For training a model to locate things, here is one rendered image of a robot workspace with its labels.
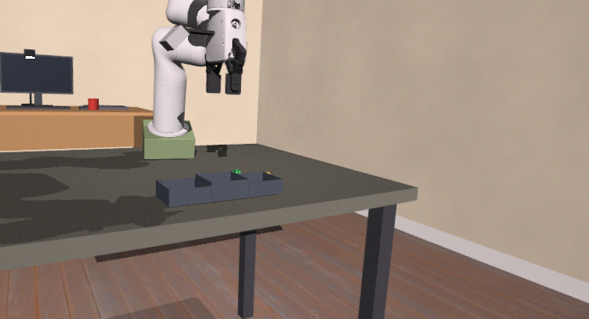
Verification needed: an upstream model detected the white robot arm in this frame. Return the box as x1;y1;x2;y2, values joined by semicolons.
147;0;245;137

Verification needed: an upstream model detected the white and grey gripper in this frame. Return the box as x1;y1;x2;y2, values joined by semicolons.
205;8;247;95

